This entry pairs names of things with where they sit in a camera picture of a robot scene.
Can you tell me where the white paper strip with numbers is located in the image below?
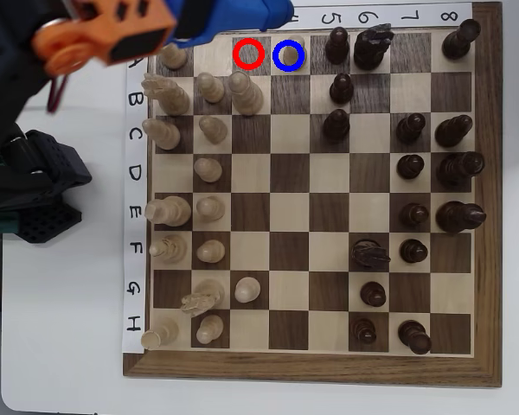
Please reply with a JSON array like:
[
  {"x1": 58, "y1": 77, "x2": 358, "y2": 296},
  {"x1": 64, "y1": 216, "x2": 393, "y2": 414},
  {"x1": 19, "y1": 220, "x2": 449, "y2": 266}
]
[{"x1": 285, "y1": 3, "x2": 474, "y2": 35}]

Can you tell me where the dark wooden rook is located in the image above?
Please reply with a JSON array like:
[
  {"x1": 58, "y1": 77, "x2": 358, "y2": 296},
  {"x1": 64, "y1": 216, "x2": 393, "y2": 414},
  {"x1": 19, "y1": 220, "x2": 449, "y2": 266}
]
[
  {"x1": 441, "y1": 18, "x2": 483, "y2": 61},
  {"x1": 397, "y1": 319, "x2": 433, "y2": 357}
]

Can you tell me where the light wooden king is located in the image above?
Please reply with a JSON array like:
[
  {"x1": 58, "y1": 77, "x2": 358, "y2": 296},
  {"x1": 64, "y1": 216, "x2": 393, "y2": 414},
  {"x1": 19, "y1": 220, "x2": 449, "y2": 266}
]
[{"x1": 144, "y1": 195, "x2": 193, "y2": 228}]

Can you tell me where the orange and blue gripper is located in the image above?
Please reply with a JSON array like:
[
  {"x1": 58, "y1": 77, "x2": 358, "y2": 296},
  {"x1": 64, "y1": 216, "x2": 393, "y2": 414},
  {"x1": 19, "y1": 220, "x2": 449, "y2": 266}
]
[{"x1": 32, "y1": 0, "x2": 269, "y2": 78}]

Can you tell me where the white paper strip with letters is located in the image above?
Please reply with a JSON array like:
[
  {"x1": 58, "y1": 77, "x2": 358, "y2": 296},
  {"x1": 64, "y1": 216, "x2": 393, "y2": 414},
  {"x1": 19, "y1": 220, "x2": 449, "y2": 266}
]
[{"x1": 121, "y1": 51, "x2": 151, "y2": 354}]

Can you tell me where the black pawn at H6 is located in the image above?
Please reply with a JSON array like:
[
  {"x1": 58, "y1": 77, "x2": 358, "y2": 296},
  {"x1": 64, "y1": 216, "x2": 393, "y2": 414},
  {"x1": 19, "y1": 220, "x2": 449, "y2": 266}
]
[{"x1": 350, "y1": 318, "x2": 379, "y2": 347}]

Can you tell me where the dark green clamp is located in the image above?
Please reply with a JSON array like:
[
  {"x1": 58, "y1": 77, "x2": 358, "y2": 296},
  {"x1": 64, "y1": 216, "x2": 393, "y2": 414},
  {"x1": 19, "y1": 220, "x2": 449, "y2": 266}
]
[{"x1": 0, "y1": 214, "x2": 21, "y2": 235}]

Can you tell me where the light wooden knight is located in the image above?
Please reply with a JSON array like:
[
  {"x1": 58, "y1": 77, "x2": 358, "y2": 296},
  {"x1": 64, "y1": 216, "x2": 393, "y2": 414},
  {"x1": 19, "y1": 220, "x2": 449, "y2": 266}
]
[
  {"x1": 141, "y1": 72, "x2": 192, "y2": 117},
  {"x1": 180, "y1": 278, "x2": 227, "y2": 319}
]

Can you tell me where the wooden chessboard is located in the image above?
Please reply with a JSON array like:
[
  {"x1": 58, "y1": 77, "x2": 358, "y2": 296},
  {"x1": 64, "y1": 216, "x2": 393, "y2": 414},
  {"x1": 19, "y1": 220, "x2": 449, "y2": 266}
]
[{"x1": 121, "y1": 2, "x2": 503, "y2": 389}]

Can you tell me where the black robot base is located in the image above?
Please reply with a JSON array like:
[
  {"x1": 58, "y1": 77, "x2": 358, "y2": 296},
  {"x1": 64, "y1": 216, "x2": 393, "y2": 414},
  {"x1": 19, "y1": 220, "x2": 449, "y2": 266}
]
[{"x1": 0, "y1": 129, "x2": 93, "y2": 244}]

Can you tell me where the dark wooden pawn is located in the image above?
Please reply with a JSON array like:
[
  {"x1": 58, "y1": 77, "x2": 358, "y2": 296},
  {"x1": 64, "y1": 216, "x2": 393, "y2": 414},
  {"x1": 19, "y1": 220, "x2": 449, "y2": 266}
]
[
  {"x1": 322, "y1": 108, "x2": 352, "y2": 145},
  {"x1": 398, "y1": 202, "x2": 431, "y2": 230},
  {"x1": 329, "y1": 73, "x2": 356, "y2": 105},
  {"x1": 399, "y1": 239, "x2": 430, "y2": 265},
  {"x1": 395, "y1": 154, "x2": 426, "y2": 182},
  {"x1": 394, "y1": 112, "x2": 427, "y2": 145},
  {"x1": 324, "y1": 26, "x2": 351, "y2": 67},
  {"x1": 359, "y1": 281, "x2": 388, "y2": 309}
]

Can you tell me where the white red black servo cable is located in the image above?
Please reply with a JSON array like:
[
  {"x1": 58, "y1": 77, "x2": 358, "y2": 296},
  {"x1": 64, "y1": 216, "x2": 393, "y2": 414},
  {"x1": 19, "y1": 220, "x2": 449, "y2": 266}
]
[{"x1": 46, "y1": 75, "x2": 69, "y2": 115}]

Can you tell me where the dark wooden knight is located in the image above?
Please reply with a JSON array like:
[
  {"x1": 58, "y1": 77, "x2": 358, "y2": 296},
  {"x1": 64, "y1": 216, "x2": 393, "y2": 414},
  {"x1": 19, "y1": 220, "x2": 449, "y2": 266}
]
[
  {"x1": 353, "y1": 22, "x2": 394, "y2": 72},
  {"x1": 350, "y1": 239, "x2": 393, "y2": 271}
]

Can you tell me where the light wooden bishop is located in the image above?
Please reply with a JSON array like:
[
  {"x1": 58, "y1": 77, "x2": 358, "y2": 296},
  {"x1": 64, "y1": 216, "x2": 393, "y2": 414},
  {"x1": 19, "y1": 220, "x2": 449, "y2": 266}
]
[
  {"x1": 148, "y1": 233, "x2": 189, "y2": 266},
  {"x1": 141, "y1": 118, "x2": 183, "y2": 152}
]

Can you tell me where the light wooden pawn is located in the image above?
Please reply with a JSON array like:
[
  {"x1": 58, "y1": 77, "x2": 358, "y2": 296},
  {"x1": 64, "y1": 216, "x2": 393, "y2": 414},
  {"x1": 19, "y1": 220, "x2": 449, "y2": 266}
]
[
  {"x1": 195, "y1": 314, "x2": 225, "y2": 346},
  {"x1": 195, "y1": 239, "x2": 227, "y2": 264},
  {"x1": 234, "y1": 276, "x2": 262, "y2": 304},
  {"x1": 198, "y1": 115, "x2": 229, "y2": 146},
  {"x1": 281, "y1": 35, "x2": 306, "y2": 68},
  {"x1": 193, "y1": 156, "x2": 224, "y2": 184},
  {"x1": 195, "y1": 72, "x2": 227, "y2": 105},
  {"x1": 195, "y1": 195, "x2": 227, "y2": 222}
]

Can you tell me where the light wooden rook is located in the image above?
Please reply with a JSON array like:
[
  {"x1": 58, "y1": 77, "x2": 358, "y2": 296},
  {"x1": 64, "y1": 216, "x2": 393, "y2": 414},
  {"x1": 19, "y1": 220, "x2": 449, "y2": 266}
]
[
  {"x1": 158, "y1": 41, "x2": 189, "y2": 71},
  {"x1": 139, "y1": 317, "x2": 181, "y2": 352}
]

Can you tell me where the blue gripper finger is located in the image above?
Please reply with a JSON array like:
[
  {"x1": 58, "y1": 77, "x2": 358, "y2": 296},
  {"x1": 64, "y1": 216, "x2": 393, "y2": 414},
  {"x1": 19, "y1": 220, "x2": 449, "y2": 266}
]
[{"x1": 168, "y1": 4, "x2": 294, "y2": 48}]

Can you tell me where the dark wooden bishop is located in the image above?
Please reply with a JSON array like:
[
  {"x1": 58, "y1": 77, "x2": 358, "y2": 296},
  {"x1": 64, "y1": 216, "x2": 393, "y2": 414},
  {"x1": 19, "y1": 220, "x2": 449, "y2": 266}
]
[{"x1": 433, "y1": 114, "x2": 475, "y2": 150}]

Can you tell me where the dark wooden queen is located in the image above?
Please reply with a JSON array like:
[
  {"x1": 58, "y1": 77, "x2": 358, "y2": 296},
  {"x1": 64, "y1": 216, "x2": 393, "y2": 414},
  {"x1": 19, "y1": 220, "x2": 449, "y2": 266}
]
[{"x1": 435, "y1": 150, "x2": 487, "y2": 188}]

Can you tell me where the dark wooden king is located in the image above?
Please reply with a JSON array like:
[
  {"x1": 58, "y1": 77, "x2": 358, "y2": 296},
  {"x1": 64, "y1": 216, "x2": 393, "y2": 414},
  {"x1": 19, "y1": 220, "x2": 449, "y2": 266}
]
[{"x1": 435, "y1": 201, "x2": 488, "y2": 235}]

